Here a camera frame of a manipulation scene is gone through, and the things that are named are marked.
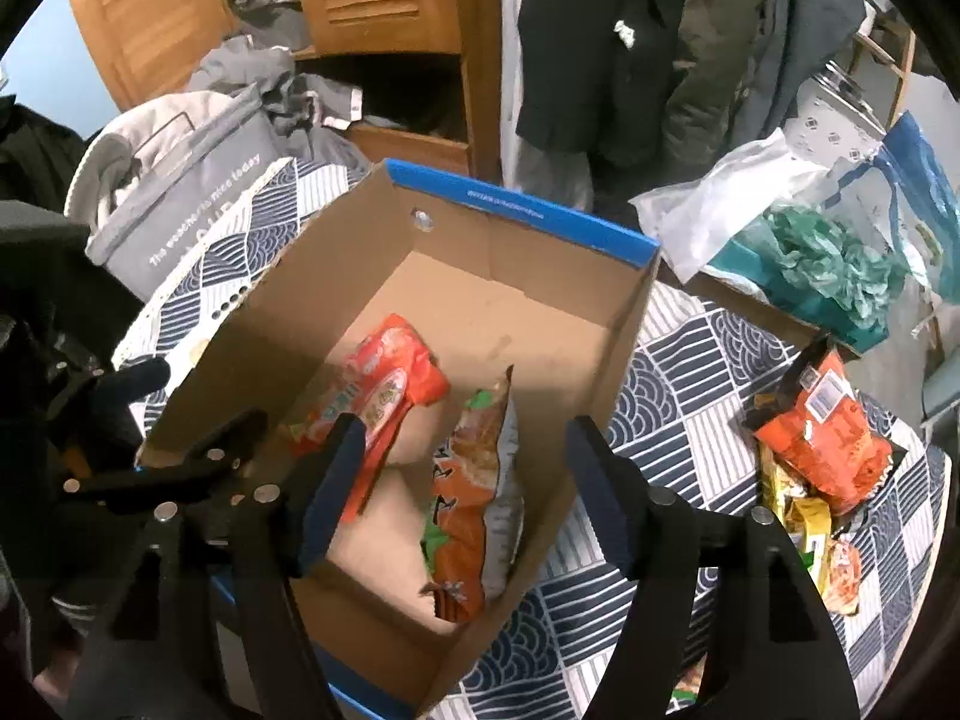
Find person's left forearm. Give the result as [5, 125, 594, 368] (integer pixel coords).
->
[0, 562, 102, 706]

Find grey clothes pile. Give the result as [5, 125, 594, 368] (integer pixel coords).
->
[187, 34, 376, 166]

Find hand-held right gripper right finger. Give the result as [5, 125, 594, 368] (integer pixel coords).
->
[566, 416, 860, 720]

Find teal box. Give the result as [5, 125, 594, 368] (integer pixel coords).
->
[709, 240, 890, 352]

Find grey-blue hanging coat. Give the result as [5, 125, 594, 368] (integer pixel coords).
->
[750, 0, 871, 128]

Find grey laundry bag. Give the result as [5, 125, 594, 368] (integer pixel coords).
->
[64, 90, 290, 301]

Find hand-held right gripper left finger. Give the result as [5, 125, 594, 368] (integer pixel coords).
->
[67, 412, 368, 720]

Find blue plastic bag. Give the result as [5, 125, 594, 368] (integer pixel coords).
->
[825, 111, 960, 301]

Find orange noodle packet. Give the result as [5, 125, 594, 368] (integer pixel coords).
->
[289, 313, 451, 518]

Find grey and white shelf clothes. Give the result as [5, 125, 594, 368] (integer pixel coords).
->
[221, 0, 310, 52]

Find wooden louvred cabinet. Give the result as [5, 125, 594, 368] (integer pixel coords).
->
[64, 0, 503, 181]

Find blue patterned tablecloth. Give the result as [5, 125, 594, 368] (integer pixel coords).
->
[112, 157, 950, 720]

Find yellow snack packet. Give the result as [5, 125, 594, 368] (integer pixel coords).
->
[757, 442, 833, 593]

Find pale teal stool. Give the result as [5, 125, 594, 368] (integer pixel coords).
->
[919, 367, 960, 436]

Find flat brown cardboard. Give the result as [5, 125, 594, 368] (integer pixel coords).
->
[682, 270, 863, 361]

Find white plastic bag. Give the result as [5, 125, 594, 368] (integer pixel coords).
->
[630, 127, 826, 286]

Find orange barcode snack packet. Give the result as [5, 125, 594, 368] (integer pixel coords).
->
[754, 334, 897, 515]

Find black cloth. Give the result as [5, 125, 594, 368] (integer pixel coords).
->
[0, 94, 87, 203]

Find patterned metal tin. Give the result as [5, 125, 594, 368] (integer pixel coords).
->
[799, 64, 893, 160]

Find orange and white snack packet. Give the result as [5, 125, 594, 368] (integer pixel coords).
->
[420, 366, 526, 622]

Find red and white snack packet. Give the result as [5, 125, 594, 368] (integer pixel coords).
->
[823, 536, 865, 617]

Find olive hanging jacket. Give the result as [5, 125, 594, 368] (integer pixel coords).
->
[664, 0, 788, 166]

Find dark hanging jacket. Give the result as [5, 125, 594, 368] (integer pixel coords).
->
[517, 0, 691, 166]

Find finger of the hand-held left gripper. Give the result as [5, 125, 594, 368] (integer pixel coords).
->
[90, 357, 172, 451]
[64, 410, 269, 500]

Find wooden ladder rack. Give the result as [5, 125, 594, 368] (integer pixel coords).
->
[851, 0, 920, 128]

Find blue-rimmed cardboard box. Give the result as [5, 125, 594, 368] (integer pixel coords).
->
[135, 159, 661, 717]

